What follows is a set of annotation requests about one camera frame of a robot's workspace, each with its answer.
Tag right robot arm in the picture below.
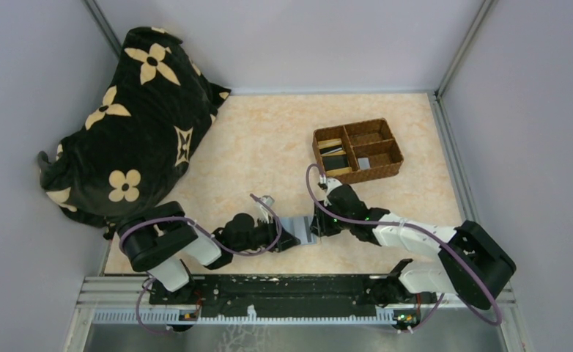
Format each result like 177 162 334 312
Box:
315 178 517 309

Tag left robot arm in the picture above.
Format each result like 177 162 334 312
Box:
114 196 300 292

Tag cards in basket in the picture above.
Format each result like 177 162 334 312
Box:
317 139 353 177

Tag brown woven divided basket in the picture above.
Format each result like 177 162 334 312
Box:
312 119 404 184

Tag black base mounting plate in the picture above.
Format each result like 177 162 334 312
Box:
149 274 438 318

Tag black floral blanket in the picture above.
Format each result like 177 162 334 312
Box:
38 26 231 228

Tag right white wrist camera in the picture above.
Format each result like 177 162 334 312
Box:
317 176 343 194

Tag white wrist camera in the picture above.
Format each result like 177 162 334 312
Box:
257 195 275 223
317 176 343 194

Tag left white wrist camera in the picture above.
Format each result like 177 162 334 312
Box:
257 195 275 223

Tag aluminium frame rail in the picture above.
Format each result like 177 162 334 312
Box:
427 0 516 307

